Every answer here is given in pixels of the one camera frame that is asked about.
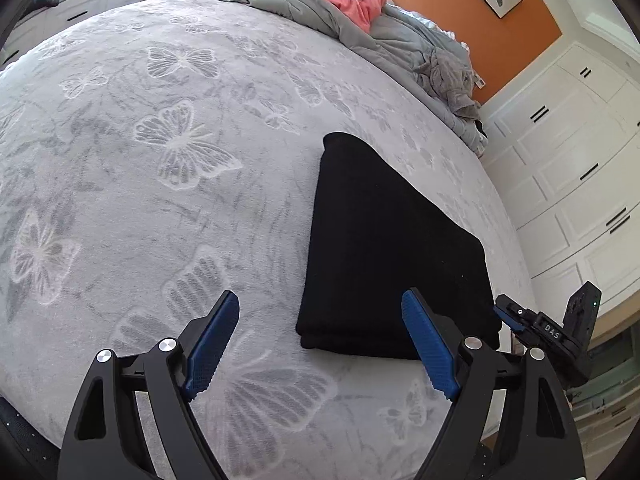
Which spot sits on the grey duvet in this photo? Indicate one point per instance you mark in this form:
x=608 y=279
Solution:
x=310 y=10

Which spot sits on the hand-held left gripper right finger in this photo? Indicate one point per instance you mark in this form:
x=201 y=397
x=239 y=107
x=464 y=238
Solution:
x=432 y=350

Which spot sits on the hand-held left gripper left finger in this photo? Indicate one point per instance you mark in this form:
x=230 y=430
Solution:
x=210 y=345

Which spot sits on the grey butterfly print bedspread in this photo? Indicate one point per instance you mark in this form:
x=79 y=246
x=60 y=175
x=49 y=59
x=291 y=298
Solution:
x=150 y=210

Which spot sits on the black pants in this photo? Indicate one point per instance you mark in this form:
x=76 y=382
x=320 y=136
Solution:
x=390 y=260

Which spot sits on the small black cloth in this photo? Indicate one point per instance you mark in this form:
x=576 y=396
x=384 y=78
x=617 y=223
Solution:
x=482 y=131

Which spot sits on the white wardrobe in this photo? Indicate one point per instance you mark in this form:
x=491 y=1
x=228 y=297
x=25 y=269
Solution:
x=565 y=170

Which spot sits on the crumpled grey garment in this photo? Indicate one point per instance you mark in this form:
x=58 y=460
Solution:
x=450 y=85

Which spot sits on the white window seat cabinet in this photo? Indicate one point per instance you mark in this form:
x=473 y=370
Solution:
x=90 y=0

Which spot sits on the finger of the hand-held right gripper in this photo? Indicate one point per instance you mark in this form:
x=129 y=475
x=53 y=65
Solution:
x=510 y=312

